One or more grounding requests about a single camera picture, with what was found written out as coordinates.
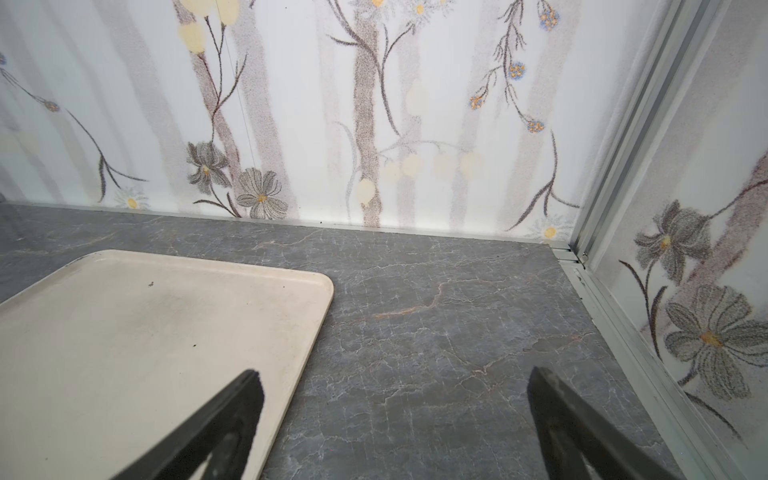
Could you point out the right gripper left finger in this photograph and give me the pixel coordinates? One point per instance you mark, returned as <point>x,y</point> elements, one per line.
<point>218,436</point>

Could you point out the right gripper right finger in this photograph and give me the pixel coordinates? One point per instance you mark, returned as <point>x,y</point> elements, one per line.
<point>575,439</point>

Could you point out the beige plastic tray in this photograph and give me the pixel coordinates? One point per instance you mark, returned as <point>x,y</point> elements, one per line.
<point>103,358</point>

